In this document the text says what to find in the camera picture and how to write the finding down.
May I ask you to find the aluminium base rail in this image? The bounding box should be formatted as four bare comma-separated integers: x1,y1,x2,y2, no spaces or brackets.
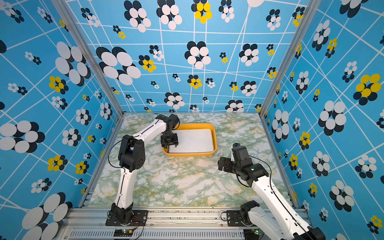
56,206,319,240

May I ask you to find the controller circuit board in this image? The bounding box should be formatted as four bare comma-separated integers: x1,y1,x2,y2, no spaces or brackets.
114,229,134,238
244,230,264,240

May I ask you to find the left aluminium frame post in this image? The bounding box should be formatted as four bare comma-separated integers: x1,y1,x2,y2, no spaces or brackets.
53,1,124,118

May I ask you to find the yellow plastic storage box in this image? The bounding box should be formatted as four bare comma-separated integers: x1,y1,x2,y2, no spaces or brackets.
163,123,218,158

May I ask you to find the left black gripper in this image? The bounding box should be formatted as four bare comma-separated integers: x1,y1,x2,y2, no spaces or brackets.
162,131,180,148

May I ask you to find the left controller circuit board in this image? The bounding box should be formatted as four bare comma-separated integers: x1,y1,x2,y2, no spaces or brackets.
114,229,134,238

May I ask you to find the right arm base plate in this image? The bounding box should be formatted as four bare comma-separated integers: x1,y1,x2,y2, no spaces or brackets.
226,210,267,227

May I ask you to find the right aluminium frame post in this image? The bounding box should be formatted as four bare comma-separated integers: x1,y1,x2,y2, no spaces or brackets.
260,0,321,118

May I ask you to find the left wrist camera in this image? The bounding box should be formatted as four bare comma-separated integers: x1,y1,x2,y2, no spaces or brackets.
166,114,180,130

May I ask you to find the right controller circuit board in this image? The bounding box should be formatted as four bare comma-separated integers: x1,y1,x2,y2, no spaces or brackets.
244,230,264,240

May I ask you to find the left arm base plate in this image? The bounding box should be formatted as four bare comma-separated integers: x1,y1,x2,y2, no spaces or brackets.
105,210,149,227

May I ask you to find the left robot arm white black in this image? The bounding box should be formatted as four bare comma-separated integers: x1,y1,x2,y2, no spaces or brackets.
109,114,180,225

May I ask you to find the yellow framed whiteboard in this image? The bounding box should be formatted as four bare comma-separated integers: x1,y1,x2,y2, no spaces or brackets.
168,129,215,154

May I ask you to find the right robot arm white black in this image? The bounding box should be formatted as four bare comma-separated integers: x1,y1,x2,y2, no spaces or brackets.
218,157,326,240

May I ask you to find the aluminium frame post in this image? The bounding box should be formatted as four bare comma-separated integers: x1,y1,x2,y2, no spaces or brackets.
260,0,321,118
53,1,124,118

